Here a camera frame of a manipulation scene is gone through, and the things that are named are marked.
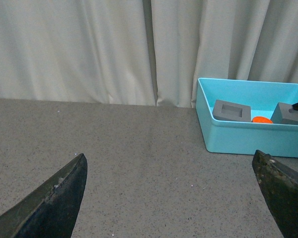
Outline gray block with round recess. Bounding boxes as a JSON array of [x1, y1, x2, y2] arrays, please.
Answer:
[[270, 102, 298, 125]]

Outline orange round part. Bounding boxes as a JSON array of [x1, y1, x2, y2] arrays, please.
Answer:
[[252, 116, 273, 123]]

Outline gray block with square recess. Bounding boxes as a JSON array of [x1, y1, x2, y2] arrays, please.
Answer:
[[212, 100, 251, 122]]

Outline light blue plastic box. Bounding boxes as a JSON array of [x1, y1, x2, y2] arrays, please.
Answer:
[[196, 78, 298, 158]]

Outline white curtain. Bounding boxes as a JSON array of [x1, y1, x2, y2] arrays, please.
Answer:
[[0, 0, 298, 107]]

